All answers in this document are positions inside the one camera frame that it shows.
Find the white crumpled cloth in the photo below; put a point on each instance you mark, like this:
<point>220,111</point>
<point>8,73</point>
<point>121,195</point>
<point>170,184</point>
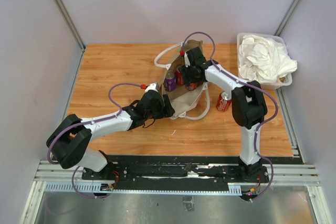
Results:
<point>267,58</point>

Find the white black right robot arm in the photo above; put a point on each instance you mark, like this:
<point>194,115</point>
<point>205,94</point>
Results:
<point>247,101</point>

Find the red soda can rear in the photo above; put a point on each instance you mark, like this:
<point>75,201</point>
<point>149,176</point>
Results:
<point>179,77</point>

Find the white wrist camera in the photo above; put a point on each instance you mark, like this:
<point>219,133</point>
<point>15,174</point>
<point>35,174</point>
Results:
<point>184,56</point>
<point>152,86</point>

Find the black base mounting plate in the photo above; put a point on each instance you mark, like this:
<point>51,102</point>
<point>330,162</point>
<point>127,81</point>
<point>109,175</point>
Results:
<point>173,172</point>

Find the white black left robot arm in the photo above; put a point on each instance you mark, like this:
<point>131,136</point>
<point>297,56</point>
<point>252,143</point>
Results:
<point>68,144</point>

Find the front aluminium frame rails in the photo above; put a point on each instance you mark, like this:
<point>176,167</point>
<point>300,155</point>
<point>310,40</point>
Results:
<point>53,173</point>

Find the purple soda can rear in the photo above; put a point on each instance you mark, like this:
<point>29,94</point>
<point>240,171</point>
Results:
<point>170,81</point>

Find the aluminium frame rail left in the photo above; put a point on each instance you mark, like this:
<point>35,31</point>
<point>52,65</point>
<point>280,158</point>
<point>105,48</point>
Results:
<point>69,22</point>

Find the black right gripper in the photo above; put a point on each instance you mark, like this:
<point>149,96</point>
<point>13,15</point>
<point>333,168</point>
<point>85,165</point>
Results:
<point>185,72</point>

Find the white slotted cable duct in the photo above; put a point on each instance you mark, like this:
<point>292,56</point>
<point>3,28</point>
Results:
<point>105,188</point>

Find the aluminium frame rail right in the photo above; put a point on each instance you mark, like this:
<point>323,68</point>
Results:
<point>287,17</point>

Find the red coke can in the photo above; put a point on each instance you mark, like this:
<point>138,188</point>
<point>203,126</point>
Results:
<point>191,86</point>
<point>223,102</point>

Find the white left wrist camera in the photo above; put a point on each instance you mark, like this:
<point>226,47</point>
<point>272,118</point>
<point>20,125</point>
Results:
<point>152,86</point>

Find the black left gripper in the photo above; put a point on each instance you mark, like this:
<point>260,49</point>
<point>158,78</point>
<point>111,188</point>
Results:
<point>166,111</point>

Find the aluminium frame rail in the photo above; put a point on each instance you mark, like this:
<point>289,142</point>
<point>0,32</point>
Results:
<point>287,17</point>
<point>69,22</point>

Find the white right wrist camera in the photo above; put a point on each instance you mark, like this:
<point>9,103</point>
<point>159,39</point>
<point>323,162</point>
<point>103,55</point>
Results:
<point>184,56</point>

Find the pink patterned canvas bag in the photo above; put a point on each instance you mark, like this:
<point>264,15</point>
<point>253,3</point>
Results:
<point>182,98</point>

